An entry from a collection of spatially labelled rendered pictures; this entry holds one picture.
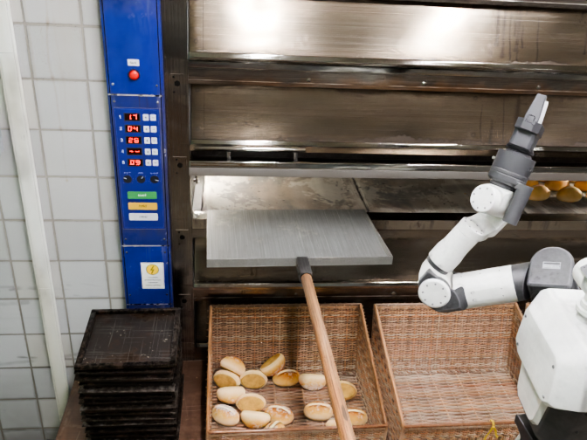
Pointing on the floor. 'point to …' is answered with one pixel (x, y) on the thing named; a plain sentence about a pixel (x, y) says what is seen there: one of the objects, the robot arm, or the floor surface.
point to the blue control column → (147, 17)
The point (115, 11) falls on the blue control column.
